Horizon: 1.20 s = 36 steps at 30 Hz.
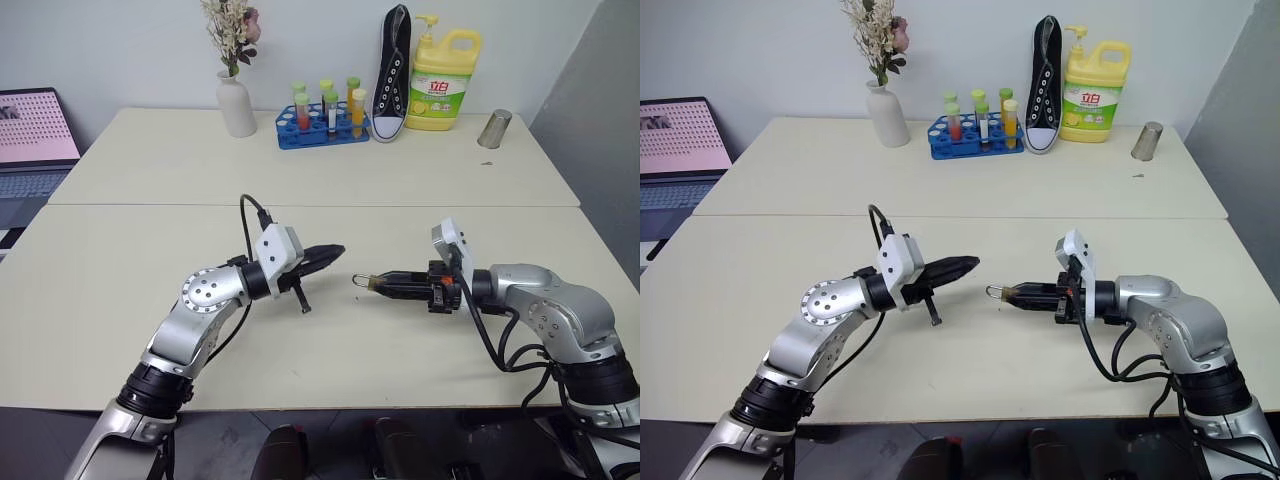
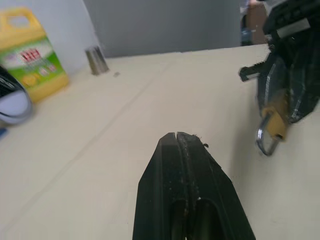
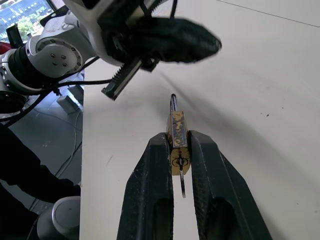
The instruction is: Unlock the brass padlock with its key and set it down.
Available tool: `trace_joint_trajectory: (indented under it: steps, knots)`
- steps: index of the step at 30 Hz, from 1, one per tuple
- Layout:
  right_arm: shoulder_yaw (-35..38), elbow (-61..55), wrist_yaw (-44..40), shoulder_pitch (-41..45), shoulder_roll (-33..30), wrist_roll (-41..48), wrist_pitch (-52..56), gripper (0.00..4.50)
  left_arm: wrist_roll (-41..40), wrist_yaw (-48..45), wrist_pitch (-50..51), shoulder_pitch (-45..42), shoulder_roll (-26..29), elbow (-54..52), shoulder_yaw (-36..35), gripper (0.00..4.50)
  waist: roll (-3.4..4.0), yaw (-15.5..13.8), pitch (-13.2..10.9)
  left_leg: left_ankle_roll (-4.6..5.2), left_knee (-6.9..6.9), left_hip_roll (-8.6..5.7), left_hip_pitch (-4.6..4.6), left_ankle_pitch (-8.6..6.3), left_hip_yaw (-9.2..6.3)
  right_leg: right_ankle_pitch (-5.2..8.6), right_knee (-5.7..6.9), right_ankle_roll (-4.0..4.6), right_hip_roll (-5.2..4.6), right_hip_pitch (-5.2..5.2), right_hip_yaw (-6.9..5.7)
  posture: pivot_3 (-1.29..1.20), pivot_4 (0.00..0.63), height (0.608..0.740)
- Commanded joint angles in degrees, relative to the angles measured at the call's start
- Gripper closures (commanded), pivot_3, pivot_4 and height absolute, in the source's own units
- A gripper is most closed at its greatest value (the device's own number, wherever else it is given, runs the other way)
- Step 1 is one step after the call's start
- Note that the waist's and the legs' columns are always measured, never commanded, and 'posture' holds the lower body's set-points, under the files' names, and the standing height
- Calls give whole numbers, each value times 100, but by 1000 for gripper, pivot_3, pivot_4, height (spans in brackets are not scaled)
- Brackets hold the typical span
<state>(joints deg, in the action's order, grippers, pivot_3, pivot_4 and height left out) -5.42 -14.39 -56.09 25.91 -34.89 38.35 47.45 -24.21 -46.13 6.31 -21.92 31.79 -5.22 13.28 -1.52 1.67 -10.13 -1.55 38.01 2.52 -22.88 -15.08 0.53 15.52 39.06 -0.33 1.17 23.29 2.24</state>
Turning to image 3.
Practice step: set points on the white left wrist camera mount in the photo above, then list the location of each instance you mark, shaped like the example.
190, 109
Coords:
92, 27

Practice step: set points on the brass padlock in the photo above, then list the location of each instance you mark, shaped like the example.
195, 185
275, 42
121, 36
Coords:
178, 127

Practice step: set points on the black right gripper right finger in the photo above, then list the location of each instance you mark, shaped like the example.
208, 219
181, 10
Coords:
212, 180

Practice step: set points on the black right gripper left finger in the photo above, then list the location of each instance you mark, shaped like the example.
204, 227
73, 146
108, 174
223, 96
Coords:
147, 180

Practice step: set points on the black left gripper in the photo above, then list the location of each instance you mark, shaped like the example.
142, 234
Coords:
120, 37

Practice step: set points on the silver robot body part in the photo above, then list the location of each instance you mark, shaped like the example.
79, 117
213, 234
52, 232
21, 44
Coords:
62, 217

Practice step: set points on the silver key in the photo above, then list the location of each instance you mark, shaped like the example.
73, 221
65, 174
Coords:
183, 185

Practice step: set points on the black robot torso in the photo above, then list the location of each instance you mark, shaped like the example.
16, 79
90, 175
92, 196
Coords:
22, 172

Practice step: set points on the white box on floor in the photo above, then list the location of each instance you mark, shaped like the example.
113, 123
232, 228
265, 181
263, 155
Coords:
67, 103

